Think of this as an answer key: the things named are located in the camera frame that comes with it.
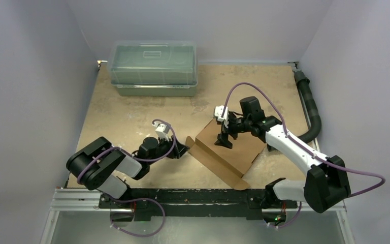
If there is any clear plastic storage bin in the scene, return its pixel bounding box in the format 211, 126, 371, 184
107, 40, 198, 97

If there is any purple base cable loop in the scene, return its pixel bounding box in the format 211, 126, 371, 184
109, 198, 167, 238

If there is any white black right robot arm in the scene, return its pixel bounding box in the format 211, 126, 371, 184
213, 97, 351, 213

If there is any black corrugated hose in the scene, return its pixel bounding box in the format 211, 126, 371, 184
266, 69, 322, 152

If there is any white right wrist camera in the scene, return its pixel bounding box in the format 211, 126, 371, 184
213, 105, 229, 128

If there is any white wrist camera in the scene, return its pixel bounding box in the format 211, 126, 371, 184
152, 121, 170, 141
213, 105, 229, 128

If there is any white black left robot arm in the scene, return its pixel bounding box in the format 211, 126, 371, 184
66, 136, 189, 208

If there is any brown cardboard box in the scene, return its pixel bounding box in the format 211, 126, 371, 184
185, 119, 266, 191

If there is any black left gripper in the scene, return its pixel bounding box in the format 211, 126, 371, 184
147, 133, 189, 165

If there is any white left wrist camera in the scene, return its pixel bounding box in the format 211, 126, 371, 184
152, 121, 170, 141

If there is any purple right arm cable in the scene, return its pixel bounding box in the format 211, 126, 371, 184
223, 82, 386, 230

